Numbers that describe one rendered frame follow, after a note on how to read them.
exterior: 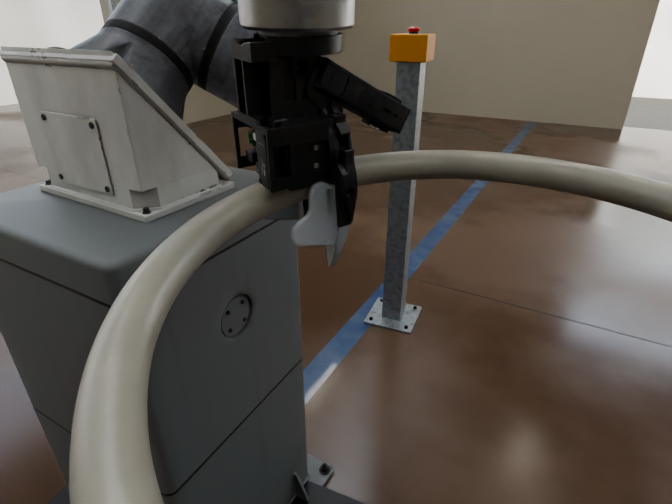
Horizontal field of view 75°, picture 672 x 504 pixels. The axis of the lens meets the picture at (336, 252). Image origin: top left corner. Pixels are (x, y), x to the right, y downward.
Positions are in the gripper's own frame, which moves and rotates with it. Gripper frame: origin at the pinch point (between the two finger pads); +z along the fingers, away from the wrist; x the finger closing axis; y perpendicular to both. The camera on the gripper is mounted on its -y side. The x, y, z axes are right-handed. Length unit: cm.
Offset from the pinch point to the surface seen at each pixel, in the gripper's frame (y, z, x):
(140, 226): 13.5, 5.9, -26.6
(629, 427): -103, 93, 13
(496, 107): -493, 116, -343
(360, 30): -405, 33, -532
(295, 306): -12.5, 34.5, -30.9
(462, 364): -82, 95, -36
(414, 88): -83, 5, -75
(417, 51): -82, -6, -74
